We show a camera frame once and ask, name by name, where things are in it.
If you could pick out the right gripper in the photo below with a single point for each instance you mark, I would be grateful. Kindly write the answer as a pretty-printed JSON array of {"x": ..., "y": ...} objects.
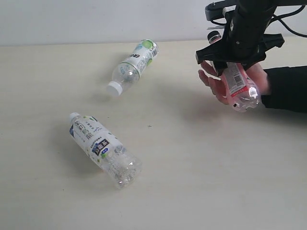
[{"x": 244, "y": 42}]

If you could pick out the pink label black-cap bottle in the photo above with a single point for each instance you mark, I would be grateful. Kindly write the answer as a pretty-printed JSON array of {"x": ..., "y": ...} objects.
[{"x": 241, "y": 91}]

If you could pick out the green label clear bottle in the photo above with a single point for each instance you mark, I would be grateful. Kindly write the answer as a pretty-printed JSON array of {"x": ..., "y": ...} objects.
[{"x": 129, "y": 71}]

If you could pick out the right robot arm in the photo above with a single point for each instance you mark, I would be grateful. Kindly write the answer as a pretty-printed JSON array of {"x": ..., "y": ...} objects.
[{"x": 244, "y": 7}]

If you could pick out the Suntory white label bottle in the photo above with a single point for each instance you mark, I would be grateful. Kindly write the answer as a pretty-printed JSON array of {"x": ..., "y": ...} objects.
[{"x": 105, "y": 149}]

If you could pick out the person's open hand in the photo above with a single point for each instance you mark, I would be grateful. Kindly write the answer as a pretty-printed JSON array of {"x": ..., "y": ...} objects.
[{"x": 256, "y": 73}]

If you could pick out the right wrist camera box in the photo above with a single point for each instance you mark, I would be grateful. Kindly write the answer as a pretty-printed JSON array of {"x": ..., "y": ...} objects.
[{"x": 214, "y": 10}]

